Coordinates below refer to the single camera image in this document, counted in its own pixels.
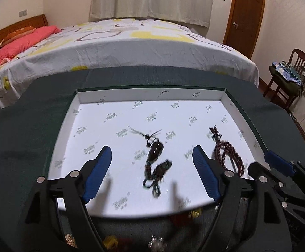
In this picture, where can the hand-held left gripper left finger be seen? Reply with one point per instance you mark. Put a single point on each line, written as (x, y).
(99, 173)

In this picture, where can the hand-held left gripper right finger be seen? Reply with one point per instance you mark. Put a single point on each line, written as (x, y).
(205, 173)

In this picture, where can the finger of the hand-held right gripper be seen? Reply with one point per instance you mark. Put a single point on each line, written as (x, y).
(278, 162)
(254, 169)

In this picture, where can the red tassel gold charm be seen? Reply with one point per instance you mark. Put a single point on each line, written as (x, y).
(111, 241)
(186, 215)

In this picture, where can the green box with white inside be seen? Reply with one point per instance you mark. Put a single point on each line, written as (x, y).
(168, 115)

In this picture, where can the rhinestone leaf brooch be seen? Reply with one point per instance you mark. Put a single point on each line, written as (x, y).
(157, 242)

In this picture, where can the dark green tablecloth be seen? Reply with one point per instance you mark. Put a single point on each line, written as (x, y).
(23, 126)

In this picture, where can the wooden chair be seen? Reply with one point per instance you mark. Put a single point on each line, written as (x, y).
(299, 60)

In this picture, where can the bed with patterned sheet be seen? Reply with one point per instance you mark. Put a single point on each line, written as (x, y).
(142, 50)

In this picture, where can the metal door knob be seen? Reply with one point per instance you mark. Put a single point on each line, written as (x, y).
(235, 25)

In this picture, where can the pink pillow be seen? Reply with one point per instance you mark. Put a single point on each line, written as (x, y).
(23, 42)

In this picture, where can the wooden door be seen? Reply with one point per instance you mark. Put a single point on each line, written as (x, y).
(247, 13)

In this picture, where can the orange pillow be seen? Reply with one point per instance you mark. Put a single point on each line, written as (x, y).
(15, 35)

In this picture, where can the wooden headboard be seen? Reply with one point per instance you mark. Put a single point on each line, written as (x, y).
(0, 36)

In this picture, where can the wall switch by headboard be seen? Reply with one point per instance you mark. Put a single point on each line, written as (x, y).
(23, 13)

